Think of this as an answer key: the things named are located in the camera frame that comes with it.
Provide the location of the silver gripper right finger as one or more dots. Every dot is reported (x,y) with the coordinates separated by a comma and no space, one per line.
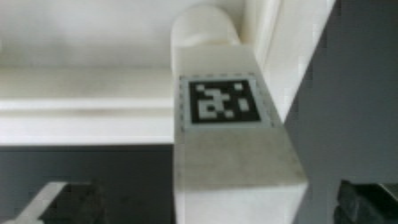
(366,203)

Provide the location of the white table leg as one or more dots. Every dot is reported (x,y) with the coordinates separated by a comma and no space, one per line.
(240,181)

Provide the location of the white square table top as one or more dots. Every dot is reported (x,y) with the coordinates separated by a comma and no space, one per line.
(86,78)

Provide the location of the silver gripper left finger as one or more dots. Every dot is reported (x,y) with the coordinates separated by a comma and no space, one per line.
(66,204)

